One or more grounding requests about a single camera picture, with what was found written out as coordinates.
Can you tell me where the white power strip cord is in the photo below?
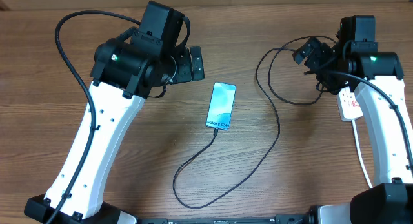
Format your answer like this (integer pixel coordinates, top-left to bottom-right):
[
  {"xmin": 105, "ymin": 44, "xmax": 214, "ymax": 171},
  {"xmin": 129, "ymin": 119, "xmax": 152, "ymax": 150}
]
[{"xmin": 350, "ymin": 119, "xmax": 374, "ymax": 189}]

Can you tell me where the white power strip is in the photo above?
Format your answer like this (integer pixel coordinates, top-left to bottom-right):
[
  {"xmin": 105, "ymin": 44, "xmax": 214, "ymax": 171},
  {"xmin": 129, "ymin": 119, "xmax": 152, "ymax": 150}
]
[{"xmin": 336, "ymin": 87, "xmax": 363, "ymax": 121}]

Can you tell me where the black charger cable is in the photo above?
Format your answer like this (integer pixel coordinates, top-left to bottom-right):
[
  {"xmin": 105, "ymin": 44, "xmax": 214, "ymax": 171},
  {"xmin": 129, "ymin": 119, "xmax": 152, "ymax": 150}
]
[{"xmin": 172, "ymin": 36, "xmax": 339, "ymax": 210}]

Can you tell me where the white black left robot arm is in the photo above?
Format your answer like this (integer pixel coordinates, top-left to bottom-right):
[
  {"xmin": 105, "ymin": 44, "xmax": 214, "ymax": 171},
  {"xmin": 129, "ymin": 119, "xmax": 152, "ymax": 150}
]
[{"xmin": 24, "ymin": 1, "xmax": 205, "ymax": 223}]

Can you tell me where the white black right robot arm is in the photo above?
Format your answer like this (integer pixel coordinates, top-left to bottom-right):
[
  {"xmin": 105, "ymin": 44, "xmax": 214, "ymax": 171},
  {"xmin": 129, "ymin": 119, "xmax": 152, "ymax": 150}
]
[{"xmin": 292, "ymin": 15, "xmax": 412, "ymax": 223}]

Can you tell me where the blue Galaxy smartphone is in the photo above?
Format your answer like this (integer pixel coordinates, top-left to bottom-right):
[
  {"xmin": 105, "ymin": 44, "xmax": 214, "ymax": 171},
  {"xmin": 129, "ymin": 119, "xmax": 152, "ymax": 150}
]
[{"xmin": 206, "ymin": 82, "xmax": 237, "ymax": 130}]

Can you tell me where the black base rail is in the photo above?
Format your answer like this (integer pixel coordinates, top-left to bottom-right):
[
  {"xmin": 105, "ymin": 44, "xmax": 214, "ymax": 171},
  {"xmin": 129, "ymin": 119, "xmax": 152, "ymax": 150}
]
[{"xmin": 137, "ymin": 214, "xmax": 317, "ymax": 224}]

